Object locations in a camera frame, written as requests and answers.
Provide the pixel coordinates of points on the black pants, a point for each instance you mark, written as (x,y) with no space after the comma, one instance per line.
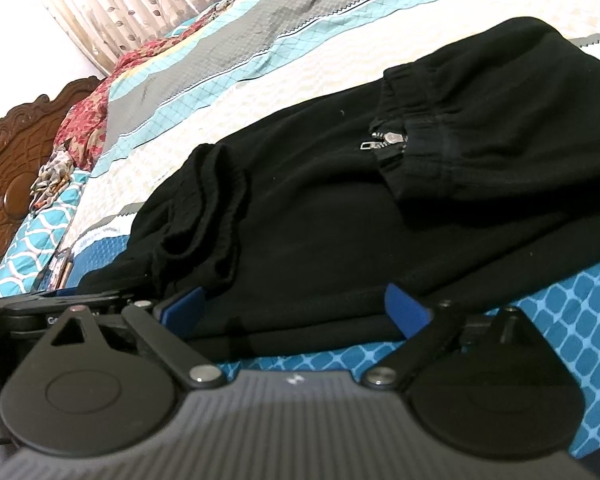
(330,210)

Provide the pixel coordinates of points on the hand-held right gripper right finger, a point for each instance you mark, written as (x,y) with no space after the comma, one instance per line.
(405,310)

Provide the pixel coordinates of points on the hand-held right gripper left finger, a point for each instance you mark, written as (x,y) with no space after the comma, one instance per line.
(182,305)

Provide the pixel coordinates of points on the beige leaf print curtain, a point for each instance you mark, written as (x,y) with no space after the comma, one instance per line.
(145,5)

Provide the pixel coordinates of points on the floral scarf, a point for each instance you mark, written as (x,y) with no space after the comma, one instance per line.
(52,175)

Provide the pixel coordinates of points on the carved wooden headboard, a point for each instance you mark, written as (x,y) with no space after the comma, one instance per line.
(15,170)

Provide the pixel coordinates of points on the patterned teal grey bed sheet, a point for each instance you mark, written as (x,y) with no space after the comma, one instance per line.
(280,45)

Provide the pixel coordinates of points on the teal lattice pillow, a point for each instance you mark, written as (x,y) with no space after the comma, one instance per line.
(35,240)

